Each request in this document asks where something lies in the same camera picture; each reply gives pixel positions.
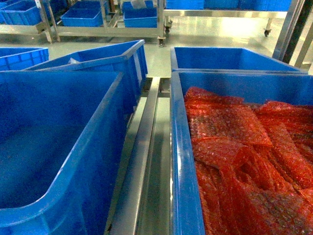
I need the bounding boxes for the blue bin rear left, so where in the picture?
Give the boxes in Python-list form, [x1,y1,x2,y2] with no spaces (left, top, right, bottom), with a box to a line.
[26,40,148,113]

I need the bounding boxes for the blue bin rear right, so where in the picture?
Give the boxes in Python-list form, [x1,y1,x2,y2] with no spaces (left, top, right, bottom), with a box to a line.
[171,47,308,74]

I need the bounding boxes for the stainless steel shelf rack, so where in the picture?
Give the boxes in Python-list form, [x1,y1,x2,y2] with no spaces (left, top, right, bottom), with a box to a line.
[108,77,174,235]

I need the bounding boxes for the empty blue plastic bin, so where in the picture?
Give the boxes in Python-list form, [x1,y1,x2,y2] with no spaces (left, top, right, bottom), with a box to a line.
[0,71,128,235]

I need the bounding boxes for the blue bin with red bags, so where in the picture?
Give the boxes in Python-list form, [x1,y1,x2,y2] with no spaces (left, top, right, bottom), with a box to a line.
[170,71,313,235]

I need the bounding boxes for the red bubble wrap bags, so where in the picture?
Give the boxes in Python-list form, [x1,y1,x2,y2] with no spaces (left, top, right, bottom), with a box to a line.
[184,87,313,235]

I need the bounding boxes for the far stainless steel rack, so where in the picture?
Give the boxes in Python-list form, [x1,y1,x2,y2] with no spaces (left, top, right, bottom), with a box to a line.
[0,0,287,46]

